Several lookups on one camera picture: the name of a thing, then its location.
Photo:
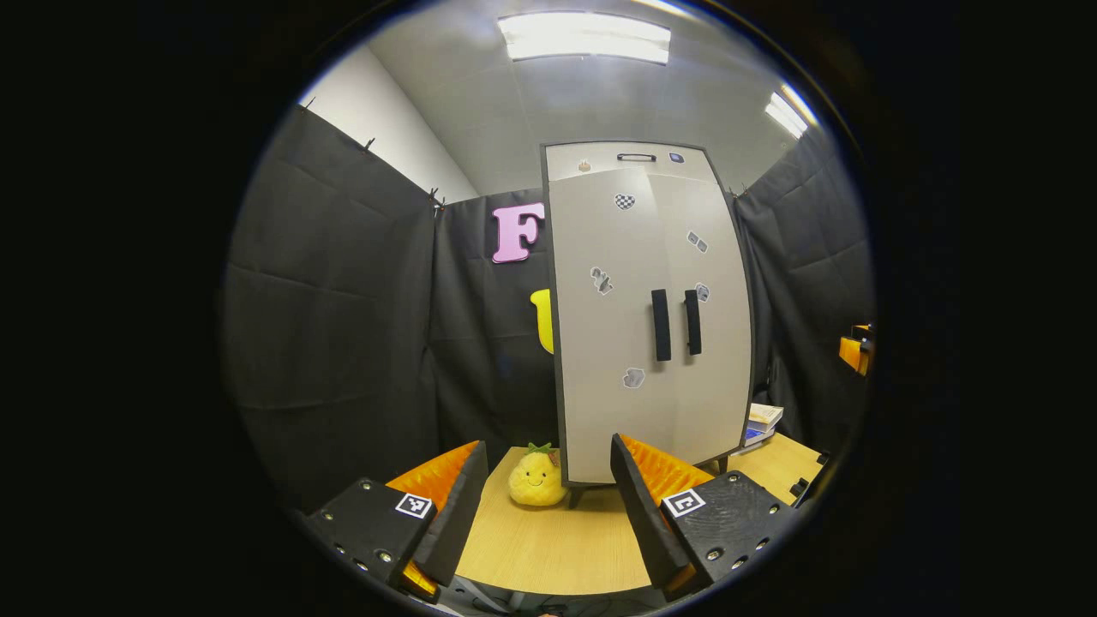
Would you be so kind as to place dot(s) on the small ceiling light panel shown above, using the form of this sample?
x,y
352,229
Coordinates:
x,y
788,111

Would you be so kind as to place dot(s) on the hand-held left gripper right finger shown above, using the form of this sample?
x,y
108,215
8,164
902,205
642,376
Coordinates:
x,y
638,506

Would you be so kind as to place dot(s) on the grey cabinet drawer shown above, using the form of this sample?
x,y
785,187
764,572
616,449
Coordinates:
x,y
686,158

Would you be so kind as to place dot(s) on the black cabinet leg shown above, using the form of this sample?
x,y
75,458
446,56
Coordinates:
x,y
574,497

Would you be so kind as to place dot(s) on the large ceiling light panel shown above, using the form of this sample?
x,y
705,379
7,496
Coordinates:
x,y
583,37

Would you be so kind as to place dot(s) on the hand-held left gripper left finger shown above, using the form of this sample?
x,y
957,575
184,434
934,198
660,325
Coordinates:
x,y
458,506

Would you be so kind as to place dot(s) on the grey cabinet door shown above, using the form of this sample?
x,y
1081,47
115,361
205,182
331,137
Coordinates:
x,y
600,343
724,343

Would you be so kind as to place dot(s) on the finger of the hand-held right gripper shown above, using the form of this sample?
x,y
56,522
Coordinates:
x,y
857,351

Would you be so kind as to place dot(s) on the stack of books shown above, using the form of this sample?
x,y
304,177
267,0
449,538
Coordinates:
x,y
763,420

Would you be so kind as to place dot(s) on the yellow plush toy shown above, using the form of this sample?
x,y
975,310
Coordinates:
x,y
536,480

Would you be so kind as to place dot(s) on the grey shoe cabinet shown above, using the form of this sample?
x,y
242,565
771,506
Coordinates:
x,y
617,411

